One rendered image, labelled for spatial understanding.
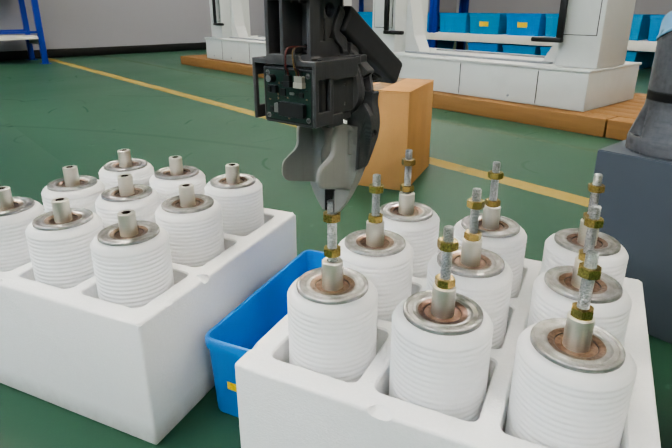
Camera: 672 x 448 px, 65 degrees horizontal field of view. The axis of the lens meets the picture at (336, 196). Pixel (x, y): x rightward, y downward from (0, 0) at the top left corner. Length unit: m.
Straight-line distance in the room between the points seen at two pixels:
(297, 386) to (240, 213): 0.39
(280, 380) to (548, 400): 0.25
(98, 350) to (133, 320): 0.08
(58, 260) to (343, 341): 0.42
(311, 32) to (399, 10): 2.96
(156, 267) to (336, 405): 0.31
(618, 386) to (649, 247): 0.54
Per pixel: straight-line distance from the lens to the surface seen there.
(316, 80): 0.42
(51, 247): 0.79
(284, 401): 0.57
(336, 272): 0.54
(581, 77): 2.65
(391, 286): 0.64
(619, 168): 1.00
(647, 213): 1.00
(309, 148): 0.51
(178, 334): 0.73
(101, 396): 0.80
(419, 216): 0.74
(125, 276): 0.71
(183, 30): 7.34
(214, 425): 0.79
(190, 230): 0.78
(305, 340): 0.55
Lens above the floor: 0.53
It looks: 20 degrees down
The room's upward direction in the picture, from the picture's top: straight up
